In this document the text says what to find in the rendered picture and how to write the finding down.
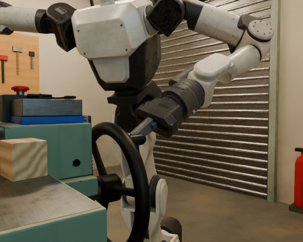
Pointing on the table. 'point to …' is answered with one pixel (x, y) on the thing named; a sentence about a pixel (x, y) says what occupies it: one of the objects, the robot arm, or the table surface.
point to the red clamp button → (20, 88)
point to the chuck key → (38, 95)
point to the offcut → (23, 158)
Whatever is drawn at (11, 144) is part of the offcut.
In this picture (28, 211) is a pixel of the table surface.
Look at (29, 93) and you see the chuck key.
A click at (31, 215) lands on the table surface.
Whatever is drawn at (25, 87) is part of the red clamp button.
